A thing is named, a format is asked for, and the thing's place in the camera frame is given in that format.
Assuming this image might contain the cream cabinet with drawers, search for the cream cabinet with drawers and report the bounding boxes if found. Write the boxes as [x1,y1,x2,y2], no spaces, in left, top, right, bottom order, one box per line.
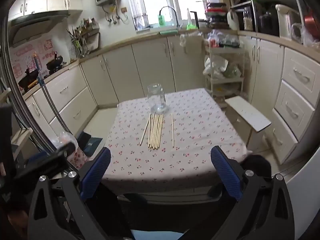
[237,34,320,165]

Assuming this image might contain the water heater hoses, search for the water heater hoses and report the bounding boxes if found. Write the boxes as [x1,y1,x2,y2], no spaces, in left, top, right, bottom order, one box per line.
[101,0,129,27]

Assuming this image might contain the bunch of wooden chopsticks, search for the bunch of wooden chopsticks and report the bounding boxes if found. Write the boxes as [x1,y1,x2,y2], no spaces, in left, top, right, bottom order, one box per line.
[139,113,175,150]

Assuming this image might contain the person's light blue clothing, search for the person's light blue clothing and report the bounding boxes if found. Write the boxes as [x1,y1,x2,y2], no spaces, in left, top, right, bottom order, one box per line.
[131,230,185,240]

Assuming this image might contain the cream stove drawer cabinet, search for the cream stove drawer cabinet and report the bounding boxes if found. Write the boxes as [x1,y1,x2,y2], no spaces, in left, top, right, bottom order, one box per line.
[24,62,99,135]

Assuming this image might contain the pink wall stickers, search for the pink wall stickers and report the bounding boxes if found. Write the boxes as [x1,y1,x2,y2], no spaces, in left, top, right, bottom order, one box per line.
[10,39,54,74]

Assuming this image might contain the floral trash bin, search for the floral trash bin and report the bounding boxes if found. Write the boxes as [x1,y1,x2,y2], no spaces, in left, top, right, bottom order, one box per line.
[56,131,88,170]

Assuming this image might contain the white stool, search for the white stool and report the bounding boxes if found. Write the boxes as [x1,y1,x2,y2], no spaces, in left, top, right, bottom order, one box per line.
[224,96,272,153]

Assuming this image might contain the hanging bin with bag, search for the hanging bin with bag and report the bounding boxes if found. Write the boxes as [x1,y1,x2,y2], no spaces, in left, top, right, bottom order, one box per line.
[179,32,204,53]

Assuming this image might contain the metal mop handle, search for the metal mop handle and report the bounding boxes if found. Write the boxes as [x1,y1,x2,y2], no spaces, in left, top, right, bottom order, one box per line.
[32,52,75,143]

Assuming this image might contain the bagged groceries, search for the bagged groceries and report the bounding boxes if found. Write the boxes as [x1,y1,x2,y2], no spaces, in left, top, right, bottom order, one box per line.
[207,29,244,48]

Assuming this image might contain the curved sink faucet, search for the curved sink faucet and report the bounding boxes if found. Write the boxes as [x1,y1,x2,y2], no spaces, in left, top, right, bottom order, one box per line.
[159,6,181,30]

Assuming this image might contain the white electric water boiler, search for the white electric water boiler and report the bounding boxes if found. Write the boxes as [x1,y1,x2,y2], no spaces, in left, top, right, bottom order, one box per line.
[275,4,303,40]

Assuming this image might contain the wall utensil rack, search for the wall utensil rack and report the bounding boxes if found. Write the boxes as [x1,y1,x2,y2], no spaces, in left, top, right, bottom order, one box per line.
[66,17,100,58]

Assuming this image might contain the clear glass jar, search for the clear glass jar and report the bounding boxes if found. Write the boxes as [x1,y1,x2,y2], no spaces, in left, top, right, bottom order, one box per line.
[147,83,170,114]

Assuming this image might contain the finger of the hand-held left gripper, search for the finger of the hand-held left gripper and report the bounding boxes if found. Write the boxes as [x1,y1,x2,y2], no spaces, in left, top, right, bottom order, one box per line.
[14,142,78,180]

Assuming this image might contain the cherry print tablecloth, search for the cherry print tablecloth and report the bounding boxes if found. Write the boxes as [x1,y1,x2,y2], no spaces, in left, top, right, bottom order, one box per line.
[101,88,253,189]

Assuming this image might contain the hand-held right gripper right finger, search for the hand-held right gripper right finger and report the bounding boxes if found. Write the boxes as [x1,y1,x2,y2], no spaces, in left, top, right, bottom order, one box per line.
[210,145,295,240]

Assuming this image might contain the clear plastic container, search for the clear plastic container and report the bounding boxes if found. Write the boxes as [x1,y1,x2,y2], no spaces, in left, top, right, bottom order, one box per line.
[136,15,150,30]

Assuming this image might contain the blue dustpan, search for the blue dustpan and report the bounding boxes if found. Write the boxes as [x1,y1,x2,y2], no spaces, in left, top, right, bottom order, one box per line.
[76,131,103,157]

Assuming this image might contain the kitchen window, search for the kitchen window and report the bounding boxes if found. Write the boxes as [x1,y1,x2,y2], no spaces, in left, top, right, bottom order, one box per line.
[125,0,208,32]

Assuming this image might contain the range hood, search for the range hood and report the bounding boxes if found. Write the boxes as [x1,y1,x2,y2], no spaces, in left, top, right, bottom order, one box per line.
[7,10,72,45]

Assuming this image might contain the white storage trolley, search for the white storage trolley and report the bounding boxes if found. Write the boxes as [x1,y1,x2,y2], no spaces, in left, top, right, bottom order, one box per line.
[204,44,247,105]

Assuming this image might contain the white jug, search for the white jug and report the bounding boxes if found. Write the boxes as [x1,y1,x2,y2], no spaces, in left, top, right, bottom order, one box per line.
[227,11,239,30]

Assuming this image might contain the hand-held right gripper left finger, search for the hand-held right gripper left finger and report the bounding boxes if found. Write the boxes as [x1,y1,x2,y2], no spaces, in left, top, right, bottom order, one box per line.
[27,147,112,240]

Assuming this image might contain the red pot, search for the red pot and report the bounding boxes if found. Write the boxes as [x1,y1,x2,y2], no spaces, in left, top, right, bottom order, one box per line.
[304,11,319,32]

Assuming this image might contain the cream sink cabinet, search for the cream sink cabinet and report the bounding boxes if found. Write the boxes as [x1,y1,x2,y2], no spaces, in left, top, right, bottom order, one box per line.
[80,34,213,105]

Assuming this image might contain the black water tap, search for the black water tap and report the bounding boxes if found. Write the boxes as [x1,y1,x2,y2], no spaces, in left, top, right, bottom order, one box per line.
[190,11,200,29]

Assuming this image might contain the cooking oil bottle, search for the cooking oil bottle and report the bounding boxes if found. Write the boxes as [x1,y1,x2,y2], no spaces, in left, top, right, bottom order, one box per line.
[243,7,254,32]

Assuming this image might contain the black rice cooker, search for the black rice cooker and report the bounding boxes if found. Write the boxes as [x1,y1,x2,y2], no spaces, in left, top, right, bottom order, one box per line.
[259,5,280,37]

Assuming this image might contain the white plastic bag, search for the white plastic bag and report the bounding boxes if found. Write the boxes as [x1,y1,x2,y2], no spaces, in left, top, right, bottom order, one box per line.
[203,55,242,78]

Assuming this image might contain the black wok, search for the black wok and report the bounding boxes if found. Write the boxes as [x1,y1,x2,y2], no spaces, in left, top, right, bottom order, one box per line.
[18,68,40,88]
[46,51,64,75]

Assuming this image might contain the stack of pans and dishes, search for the stack of pans and dishes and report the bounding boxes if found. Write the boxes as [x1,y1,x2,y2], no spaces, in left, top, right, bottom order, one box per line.
[205,2,229,29]

